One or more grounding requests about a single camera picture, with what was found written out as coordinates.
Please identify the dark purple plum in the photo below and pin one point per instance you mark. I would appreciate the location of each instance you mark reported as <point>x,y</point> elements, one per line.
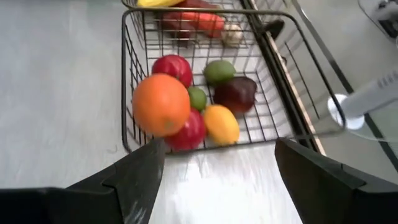
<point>236,93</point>

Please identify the orange fruit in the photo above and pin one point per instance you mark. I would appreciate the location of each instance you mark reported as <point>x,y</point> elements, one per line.
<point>161,104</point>

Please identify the red tomato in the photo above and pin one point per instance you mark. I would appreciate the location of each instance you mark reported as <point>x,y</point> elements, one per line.
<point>189,133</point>

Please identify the red apple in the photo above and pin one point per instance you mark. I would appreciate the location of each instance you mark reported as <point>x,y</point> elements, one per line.
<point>174,67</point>

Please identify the green lime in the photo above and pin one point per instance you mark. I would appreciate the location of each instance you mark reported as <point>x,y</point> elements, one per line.
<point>198,99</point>
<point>219,71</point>

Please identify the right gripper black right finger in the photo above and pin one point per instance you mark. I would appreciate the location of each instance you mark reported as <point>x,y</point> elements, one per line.
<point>326,193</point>

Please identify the orange-yellow lemon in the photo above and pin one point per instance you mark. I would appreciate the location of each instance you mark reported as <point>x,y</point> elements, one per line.
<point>221,124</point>

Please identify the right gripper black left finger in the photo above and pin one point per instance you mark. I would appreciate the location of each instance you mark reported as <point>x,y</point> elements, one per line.
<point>140,180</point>

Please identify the dark red chili pepper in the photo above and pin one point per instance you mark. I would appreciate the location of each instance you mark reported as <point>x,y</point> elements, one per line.
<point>199,3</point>

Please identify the yellow banana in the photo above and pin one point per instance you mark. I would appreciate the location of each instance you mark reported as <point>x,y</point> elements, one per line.
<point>155,2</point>

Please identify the beige garlic bulb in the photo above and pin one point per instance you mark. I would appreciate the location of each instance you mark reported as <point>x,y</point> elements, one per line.
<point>232,35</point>

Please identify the white tower fan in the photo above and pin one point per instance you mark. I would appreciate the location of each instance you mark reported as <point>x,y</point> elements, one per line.
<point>370,99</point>

